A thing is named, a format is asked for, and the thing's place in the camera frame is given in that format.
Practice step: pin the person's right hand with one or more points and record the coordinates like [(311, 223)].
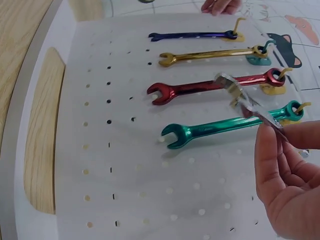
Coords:
[(292, 197)]

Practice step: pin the person's left hand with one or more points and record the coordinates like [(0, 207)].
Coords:
[(222, 5)]

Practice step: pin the person's left fingers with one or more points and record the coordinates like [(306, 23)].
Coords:
[(215, 8)]

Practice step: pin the silver wrench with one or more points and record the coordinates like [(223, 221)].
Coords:
[(237, 92)]

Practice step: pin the yellow peg hook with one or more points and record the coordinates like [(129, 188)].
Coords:
[(273, 90), (237, 25), (303, 105)]

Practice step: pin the blue wrench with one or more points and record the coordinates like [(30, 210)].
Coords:
[(190, 35)]

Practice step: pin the gold wrench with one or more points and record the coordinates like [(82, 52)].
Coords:
[(200, 55)]

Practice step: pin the teal peg hook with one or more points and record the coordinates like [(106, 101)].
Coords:
[(257, 60)]

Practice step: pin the red wrench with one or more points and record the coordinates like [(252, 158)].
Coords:
[(190, 87)]

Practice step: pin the green wrench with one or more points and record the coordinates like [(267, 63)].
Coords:
[(212, 127)]

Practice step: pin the white pegboard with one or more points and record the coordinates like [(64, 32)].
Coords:
[(120, 155)]

